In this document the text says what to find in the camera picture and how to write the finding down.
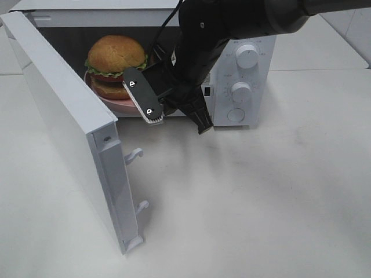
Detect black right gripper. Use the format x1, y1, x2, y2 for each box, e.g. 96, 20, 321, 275
143, 37, 229, 134

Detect round white door button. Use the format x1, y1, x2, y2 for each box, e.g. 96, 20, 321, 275
227, 108, 245, 122

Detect pink round plate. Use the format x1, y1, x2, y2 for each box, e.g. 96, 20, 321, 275
83, 71, 139, 115

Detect burger with lettuce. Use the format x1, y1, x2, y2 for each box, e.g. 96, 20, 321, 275
85, 34, 147, 100

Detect white microwave door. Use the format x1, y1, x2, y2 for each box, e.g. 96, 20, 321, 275
1, 12, 148, 254

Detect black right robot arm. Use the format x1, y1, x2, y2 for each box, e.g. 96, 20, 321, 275
139, 1, 370, 134

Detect lower white timer knob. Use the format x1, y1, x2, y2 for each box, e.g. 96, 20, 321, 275
231, 82, 252, 103

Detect upper white power knob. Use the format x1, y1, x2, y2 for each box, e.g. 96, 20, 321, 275
235, 43, 259, 69

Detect black camera cable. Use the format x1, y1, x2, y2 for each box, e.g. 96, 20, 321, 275
146, 0, 186, 63

